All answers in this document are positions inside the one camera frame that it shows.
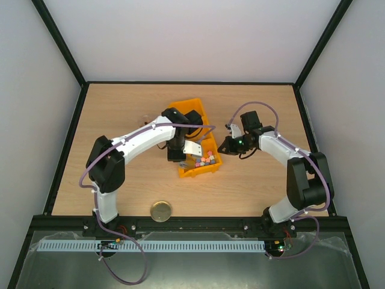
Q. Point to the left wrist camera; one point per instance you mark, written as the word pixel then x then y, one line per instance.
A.
pixel 192 148

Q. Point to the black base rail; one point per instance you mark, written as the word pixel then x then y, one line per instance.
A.
pixel 244 227

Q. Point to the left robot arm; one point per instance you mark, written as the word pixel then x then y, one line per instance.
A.
pixel 105 168

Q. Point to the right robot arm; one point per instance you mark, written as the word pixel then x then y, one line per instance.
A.
pixel 308 181

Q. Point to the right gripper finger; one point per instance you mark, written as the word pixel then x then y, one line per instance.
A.
pixel 225 143
pixel 224 150

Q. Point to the yellow lollipop bin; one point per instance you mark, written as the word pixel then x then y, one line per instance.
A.
pixel 186 106

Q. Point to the gold jar lid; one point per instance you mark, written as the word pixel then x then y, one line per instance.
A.
pixel 161 211

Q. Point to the clear glass jar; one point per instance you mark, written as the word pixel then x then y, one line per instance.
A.
pixel 145 119

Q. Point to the yellow star candy bin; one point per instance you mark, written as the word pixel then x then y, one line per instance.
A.
pixel 209 162

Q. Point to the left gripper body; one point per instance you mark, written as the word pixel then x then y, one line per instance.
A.
pixel 173 145

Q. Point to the grey slotted cable duct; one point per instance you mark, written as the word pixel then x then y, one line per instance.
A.
pixel 152 246

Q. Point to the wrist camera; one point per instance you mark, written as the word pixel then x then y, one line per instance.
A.
pixel 234 130
pixel 192 148

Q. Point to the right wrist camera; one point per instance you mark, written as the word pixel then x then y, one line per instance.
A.
pixel 234 130

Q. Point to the metal scoop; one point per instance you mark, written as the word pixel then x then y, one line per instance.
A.
pixel 187 164

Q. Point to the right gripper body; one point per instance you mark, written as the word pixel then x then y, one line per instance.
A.
pixel 230 146

